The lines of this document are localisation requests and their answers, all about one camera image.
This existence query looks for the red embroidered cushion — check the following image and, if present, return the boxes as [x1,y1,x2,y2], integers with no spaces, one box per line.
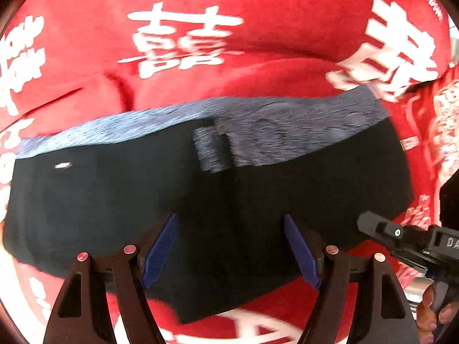
[383,65,459,291]

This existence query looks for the red sofa cover white characters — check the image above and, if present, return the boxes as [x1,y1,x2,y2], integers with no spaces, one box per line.
[1,0,458,343]

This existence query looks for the person's right hand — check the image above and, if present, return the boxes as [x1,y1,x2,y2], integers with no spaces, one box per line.
[416,283,458,344]

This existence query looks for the black pants with blue trim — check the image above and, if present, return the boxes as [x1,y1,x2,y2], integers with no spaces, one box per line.
[3,85,414,323]

